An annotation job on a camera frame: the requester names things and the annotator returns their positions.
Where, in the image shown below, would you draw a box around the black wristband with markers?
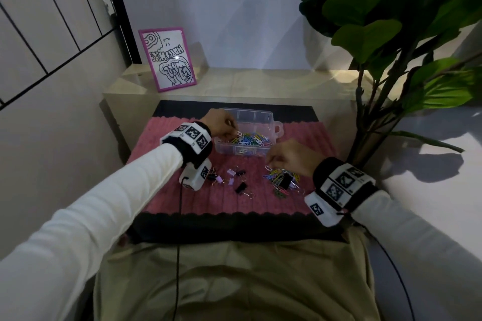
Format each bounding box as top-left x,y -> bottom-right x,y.
160,121 -> 213,167
312,157 -> 379,213

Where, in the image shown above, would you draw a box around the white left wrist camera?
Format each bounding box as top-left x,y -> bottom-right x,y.
179,157 -> 213,192

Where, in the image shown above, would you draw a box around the person's right forearm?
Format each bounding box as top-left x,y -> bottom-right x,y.
351,190 -> 482,321

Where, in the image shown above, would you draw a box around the pink ribbed mat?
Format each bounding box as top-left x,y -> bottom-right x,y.
126,117 -> 339,216

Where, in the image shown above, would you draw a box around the green leafy plant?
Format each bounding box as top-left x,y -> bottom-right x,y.
294,0 -> 482,167

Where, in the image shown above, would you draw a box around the person's olive trousers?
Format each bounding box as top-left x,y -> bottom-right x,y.
93,226 -> 381,321

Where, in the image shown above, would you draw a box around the black left wristband with markers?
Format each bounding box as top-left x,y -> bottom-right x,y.
160,121 -> 213,167

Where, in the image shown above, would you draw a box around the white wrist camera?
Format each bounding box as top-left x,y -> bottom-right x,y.
304,191 -> 344,227
179,157 -> 213,192

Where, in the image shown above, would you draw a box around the person's right hand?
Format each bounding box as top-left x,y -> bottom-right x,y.
265,139 -> 324,179

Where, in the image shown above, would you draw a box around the beige wooden shelf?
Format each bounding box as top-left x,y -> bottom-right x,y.
103,64 -> 374,159

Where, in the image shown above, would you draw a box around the person's left forearm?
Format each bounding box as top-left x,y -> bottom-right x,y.
0,143 -> 184,321

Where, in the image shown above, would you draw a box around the transparent storage box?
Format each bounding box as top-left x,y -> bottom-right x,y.
213,107 -> 284,158

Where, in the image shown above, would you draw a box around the black right wristband with markers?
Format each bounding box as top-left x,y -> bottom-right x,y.
312,157 -> 379,213

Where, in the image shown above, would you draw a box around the pink framed drawing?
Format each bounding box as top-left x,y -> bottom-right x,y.
138,27 -> 198,93

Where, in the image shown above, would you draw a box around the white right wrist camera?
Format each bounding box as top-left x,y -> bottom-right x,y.
304,191 -> 344,227

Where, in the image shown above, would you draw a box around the person's left hand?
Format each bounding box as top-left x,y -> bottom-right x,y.
199,108 -> 239,142

